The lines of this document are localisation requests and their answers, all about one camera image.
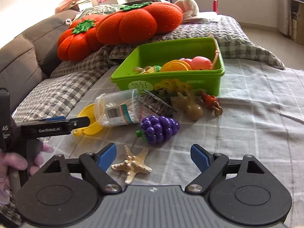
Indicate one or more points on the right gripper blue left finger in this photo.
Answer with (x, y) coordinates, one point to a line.
(106, 156)

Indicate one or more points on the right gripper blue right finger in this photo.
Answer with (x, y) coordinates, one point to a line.
(201, 158)

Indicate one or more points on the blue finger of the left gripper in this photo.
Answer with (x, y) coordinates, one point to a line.
(40, 128)
(55, 118)

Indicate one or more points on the beige starfish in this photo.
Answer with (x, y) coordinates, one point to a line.
(133, 164)

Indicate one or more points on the cotton swab plastic jar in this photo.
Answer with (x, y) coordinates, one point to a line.
(118, 109)

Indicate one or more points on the purple toy grapes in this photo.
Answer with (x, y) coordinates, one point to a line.
(156, 130)

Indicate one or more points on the small red brown figurine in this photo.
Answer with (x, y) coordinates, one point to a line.
(211, 103)

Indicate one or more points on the pink toy pig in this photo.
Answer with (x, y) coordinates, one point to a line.
(198, 63)

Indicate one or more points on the orange yellow toy plate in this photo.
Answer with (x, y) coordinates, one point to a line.
(176, 65)

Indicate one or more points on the left hand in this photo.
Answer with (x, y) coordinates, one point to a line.
(15, 161)

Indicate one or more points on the grey checkered quilt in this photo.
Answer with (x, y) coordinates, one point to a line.
(69, 81)

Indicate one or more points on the tan rubber hand toy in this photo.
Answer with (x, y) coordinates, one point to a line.
(188, 104)

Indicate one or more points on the grey sofa backrest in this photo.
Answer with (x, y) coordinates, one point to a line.
(31, 56)

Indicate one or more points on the small orange pumpkin cushion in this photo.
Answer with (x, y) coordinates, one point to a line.
(80, 40)

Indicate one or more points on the green plastic storage bin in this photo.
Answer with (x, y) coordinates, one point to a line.
(131, 73)

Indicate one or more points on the large orange pumpkin cushion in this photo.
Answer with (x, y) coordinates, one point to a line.
(138, 23)

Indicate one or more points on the white plush toy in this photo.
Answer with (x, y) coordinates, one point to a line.
(189, 8)

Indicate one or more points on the wooden shelf desk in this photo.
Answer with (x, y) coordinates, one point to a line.
(297, 20)

